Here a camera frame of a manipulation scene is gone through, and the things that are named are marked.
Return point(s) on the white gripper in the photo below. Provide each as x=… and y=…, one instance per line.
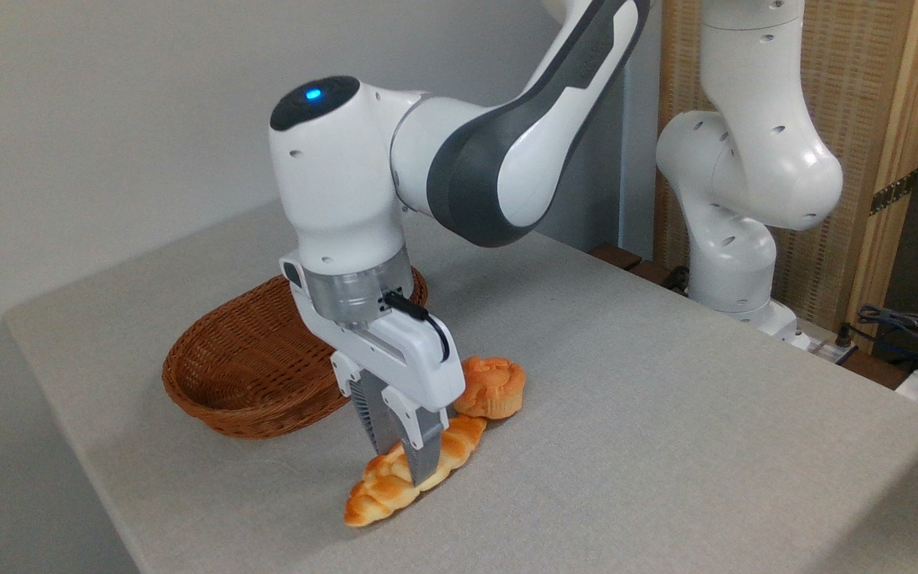
x=415, y=359

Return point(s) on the long braided bread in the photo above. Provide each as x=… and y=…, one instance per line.
x=383, y=486

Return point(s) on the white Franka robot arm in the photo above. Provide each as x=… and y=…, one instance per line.
x=443, y=151

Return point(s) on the round flower-shaped bread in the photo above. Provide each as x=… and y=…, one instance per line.
x=495, y=387

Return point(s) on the brown wicker basket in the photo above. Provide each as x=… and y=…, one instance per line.
x=244, y=367

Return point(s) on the grey tablecloth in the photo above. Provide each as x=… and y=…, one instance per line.
x=650, y=446

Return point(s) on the brown wooden ledge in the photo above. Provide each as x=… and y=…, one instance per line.
x=634, y=265

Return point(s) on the wooden rattan folding screen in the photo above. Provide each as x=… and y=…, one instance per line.
x=849, y=96

